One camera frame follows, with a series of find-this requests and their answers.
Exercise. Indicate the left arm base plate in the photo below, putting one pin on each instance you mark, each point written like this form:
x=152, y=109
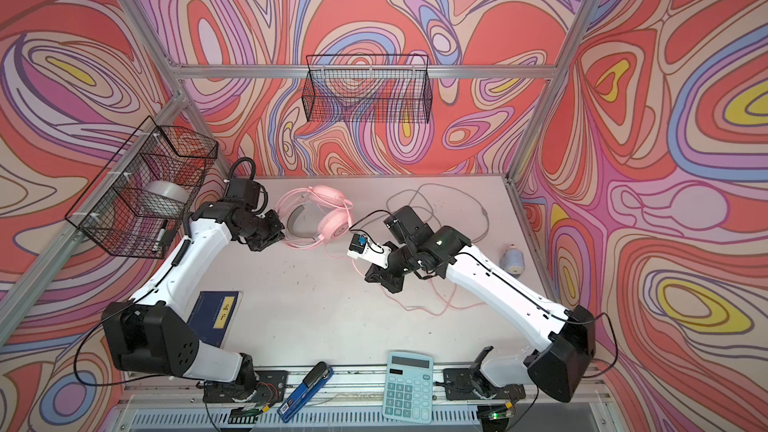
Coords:
x=268, y=387

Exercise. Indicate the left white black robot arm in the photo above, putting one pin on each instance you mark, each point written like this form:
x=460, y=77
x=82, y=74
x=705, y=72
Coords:
x=149, y=333

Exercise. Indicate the white headphones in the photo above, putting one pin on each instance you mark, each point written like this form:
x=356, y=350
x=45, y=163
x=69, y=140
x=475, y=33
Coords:
x=292, y=223

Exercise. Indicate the black wire basket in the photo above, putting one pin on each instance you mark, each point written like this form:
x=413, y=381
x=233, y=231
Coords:
x=368, y=88
x=136, y=205

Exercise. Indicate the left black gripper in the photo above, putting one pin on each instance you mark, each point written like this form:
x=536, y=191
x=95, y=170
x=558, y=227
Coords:
x=276, y=232

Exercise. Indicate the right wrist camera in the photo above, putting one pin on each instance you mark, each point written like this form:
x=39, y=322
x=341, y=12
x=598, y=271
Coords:
x=361, y=247

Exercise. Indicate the dark blue booklet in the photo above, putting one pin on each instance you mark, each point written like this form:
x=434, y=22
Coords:
x=212, y=315

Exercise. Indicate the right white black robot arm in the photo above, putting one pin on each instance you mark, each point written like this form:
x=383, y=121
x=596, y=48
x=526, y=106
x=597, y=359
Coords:
x=562, y=339

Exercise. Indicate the rear black wire basket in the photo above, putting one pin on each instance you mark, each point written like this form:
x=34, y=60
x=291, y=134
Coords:
x=368, y=88

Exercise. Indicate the blue black stapler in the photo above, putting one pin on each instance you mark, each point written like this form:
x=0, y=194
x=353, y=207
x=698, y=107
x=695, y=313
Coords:
x=310, y=385

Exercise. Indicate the left black wire basket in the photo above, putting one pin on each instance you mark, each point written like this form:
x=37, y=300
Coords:
x=136, y=205

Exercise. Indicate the grey tape roll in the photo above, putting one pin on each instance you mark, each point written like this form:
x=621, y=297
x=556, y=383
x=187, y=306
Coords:
x=164, y=199

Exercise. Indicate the pink cat-ear headphones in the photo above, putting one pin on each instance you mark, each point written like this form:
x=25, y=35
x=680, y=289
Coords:
x=328, y=214

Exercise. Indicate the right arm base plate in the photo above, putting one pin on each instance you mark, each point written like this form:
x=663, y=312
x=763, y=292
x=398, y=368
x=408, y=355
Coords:
x=469, y=383

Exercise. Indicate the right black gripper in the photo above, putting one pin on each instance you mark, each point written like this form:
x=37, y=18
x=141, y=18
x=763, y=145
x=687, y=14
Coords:
x=377, y=274

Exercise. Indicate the black marker in basket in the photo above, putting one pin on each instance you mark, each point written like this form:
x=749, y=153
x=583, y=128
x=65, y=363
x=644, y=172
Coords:
x=158, y=242

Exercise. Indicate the teal calculator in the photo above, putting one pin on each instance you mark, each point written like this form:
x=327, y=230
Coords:
x=408, y=390

